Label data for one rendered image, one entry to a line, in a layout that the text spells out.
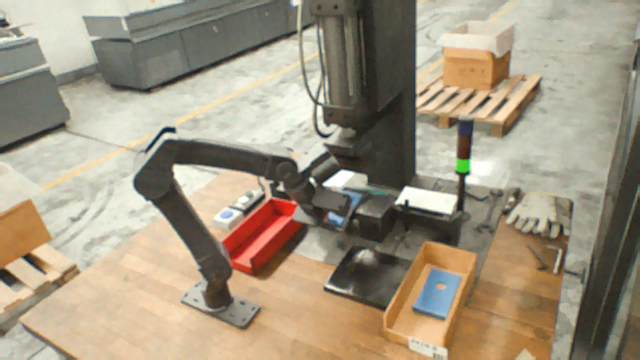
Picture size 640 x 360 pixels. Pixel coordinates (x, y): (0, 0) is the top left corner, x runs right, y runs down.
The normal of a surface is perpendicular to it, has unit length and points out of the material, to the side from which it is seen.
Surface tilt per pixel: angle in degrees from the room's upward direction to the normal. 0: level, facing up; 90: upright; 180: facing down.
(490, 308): 0
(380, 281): 0
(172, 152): 90
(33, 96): 90
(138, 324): 0
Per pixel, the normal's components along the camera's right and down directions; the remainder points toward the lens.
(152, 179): 0.33, 0.44
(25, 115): 0.83, 0.20
